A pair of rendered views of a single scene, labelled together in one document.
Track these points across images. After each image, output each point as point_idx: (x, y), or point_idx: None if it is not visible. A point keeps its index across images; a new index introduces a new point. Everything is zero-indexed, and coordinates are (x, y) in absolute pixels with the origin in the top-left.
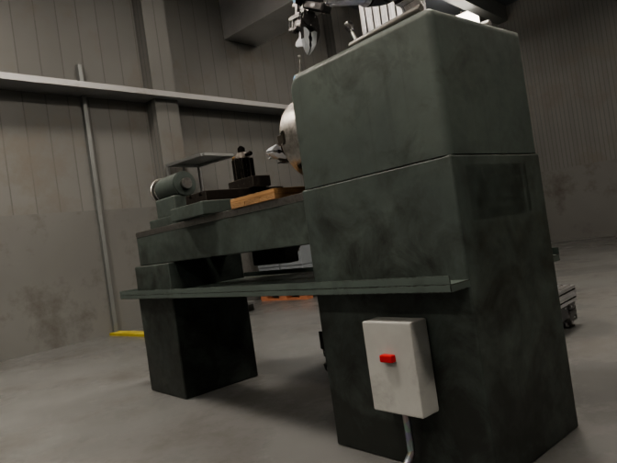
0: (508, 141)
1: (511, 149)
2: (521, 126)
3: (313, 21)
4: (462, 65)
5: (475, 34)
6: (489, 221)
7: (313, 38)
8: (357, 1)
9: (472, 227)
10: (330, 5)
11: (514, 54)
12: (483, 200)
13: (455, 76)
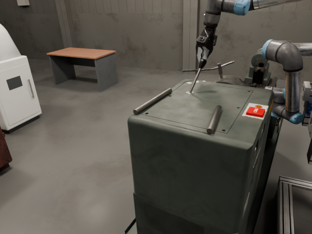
0: (193, 211)
1: (196, 216)
2: (217, 211)
3: (206, 43)
4: (151, 156)
5: (171, 140)
6: (159, 232)
7: (204, 54)
8: (299, 0)
9: (144, 226)
10: (264, 7)
11: (228, 164)
12: (156, 222)
13: (143, 160)
